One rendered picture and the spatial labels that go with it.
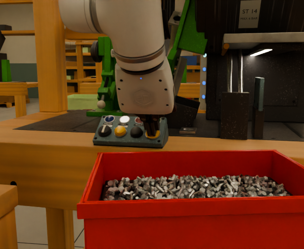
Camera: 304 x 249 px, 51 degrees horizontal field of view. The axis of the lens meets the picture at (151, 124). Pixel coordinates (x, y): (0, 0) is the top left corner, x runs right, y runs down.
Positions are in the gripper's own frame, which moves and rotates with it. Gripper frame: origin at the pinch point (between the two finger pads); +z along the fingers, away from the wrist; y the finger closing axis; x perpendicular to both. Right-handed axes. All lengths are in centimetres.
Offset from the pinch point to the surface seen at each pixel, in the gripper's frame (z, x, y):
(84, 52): 483, 802, -411
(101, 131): 1.7, -0.8, -11.0
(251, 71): 14.1, 37.7, 22.9
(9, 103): 475, 536, -542
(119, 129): 1.6, -0.2, -7.1
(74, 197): 13.2, -10.2, -17.1
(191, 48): 0.2, 28.6, 5.9
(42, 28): 12, 64, -57
